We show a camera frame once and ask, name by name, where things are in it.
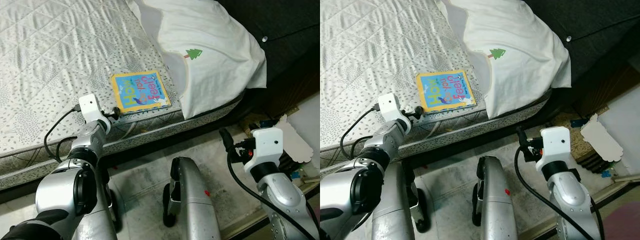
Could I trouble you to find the yellow and blue picture book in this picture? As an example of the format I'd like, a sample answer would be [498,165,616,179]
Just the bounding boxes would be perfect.
[416,70,477,113]
[110,70,171,115]

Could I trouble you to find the brown patterned floor mat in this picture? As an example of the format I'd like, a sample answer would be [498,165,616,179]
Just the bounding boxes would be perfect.
[239,105,301,148]
[554,105,612,168]

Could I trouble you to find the white scalloped paper sheet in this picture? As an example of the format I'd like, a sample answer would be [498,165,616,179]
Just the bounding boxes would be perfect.
[272,115,314,164]
[580,114,624,162]

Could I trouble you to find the grey robot right leg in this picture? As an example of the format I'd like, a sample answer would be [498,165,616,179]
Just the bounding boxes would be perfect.
[472,156,518,240]
[162,156,222,240]

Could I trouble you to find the white quilted mattress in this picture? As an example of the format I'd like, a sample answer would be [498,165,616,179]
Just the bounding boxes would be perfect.
[320,0,551,168]
[0,0,246,191]

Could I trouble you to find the white pillow with green tree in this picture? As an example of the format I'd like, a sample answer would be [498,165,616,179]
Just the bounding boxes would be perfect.
[125,0,267,120]
[435,0,572,120]

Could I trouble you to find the black tufted headboard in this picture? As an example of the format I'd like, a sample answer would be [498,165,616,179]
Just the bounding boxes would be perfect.
[522,0,640,116]
[215,0,321,116]

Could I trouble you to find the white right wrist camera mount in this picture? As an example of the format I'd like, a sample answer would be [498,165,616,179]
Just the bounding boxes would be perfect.
[535,126,572,173]
[245,127,285,173]

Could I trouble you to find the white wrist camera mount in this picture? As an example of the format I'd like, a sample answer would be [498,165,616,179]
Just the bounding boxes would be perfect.
[245,127,285,173]
[78,94,112,124]
[535,126,572,173]
[377,92,412,124]

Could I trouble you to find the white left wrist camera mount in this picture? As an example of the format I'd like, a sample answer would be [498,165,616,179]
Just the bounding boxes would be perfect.
[377,92,412,124]
[78,94,112,124]

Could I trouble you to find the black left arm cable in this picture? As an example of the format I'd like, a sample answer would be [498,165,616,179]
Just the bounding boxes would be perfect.
[340,105,383,161]
[44,106,83,163]

